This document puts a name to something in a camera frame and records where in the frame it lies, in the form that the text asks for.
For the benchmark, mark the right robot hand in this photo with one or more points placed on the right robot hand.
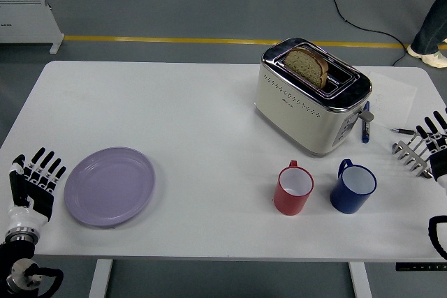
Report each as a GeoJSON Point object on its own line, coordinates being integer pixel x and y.
{"type": "Point", "coordinates": [440, 169]}

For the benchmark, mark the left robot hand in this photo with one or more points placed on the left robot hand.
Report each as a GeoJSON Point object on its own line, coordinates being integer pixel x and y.
{"type": "Point", "coordinates": [38, 200]}

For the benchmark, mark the purple round plate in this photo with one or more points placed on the purple round plate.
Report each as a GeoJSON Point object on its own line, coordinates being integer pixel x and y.
{"type": "Point", "coordinates": [110, 188]}

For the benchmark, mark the brown bread slice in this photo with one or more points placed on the brown bread slice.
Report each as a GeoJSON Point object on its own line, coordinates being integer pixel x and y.
{"type": "Point", "coordinates": [305, 66]}

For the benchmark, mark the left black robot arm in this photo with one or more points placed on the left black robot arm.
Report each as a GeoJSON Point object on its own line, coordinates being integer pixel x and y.
{"type": "Point", "coordinates": [14, 252]}

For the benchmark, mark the metal toast rack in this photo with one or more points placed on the metal toast rack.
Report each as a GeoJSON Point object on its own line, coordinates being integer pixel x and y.
{"type": "Point", "coordinates": [408, 155]}

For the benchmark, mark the black ballpoint pen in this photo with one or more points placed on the black ballpoint pen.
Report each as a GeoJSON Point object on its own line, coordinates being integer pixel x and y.
{"type": "Point", "coordinates": [405, 131]}

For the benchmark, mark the blue marker pen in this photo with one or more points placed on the blue marker pen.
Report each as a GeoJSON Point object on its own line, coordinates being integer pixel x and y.
{"type": "Point", "coordinates": [365, 134]}

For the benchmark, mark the white paper sheet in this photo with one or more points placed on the white paper sheet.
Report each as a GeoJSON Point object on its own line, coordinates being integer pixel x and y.
{"type": "Point", "coordinates": [393, 99]}

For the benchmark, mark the white table leg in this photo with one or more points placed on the white table leg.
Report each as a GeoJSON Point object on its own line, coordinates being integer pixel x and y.
{"type": "Point", "coordinates": [99, 278]}
{"type": "Point", "coordinates": [360, 280]}

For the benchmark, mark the blue enamel mug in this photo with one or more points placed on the blue enamel mug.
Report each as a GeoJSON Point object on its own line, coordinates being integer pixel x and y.
{"type": "Point", "coordinates": [345, 202]}

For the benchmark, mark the black table control panel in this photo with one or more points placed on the black table control panel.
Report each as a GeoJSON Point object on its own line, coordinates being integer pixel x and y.
{"type": "Point", "coordinates": [419, 266]}

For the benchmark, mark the cream and chrome toaster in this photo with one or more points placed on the cream and chrome toaster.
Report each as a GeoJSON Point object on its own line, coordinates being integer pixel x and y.
{"type": "Point", "coordinates": [297, 120]}

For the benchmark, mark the red enamel mug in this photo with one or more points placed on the red enamel mug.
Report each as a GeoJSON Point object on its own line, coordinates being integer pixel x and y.
{"type": "Point", "coordinates": [288, 202]}

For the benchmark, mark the white electric heater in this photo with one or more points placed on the white electric heater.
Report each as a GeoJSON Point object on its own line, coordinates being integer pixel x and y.
{"type": "Point", "coordinates": [24, 19]}

